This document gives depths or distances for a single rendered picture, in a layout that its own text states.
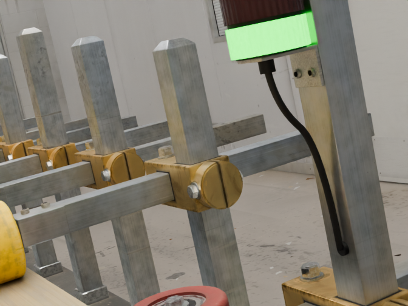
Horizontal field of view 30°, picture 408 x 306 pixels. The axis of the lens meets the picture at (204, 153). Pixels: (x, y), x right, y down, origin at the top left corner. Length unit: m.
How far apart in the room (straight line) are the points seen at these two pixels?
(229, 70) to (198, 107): 5.13
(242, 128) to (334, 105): 0.60
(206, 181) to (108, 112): 0.29
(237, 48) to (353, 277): 0.20
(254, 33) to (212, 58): 5.58
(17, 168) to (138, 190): 0.50
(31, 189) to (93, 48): 0.20
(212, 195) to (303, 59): 0.24
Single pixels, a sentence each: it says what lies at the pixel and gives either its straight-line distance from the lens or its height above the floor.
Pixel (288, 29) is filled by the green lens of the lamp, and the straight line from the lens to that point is 0.54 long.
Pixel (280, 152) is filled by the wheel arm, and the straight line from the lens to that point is 0.90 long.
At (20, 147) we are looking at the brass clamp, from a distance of 1.48.
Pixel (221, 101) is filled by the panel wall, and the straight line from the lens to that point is 6.14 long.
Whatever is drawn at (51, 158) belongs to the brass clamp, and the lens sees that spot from 1.24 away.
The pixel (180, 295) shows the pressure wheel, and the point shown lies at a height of 0.91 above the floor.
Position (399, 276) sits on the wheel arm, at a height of 0.86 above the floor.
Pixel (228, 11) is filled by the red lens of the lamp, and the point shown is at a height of 1.11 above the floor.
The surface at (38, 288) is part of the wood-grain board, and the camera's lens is 0.74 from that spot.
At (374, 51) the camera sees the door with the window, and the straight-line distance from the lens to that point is 4.55.
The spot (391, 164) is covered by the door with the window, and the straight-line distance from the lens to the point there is 4.67.
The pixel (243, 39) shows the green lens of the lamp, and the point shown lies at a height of 1.09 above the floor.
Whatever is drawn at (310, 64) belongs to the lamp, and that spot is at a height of 1.06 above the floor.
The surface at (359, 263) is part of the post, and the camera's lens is 0.60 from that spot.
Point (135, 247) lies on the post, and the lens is 1.05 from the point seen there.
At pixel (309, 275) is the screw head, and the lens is 0.68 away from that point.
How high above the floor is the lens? 1.10
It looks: 9 degrees down
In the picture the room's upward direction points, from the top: 12 degrees counter-clockwise
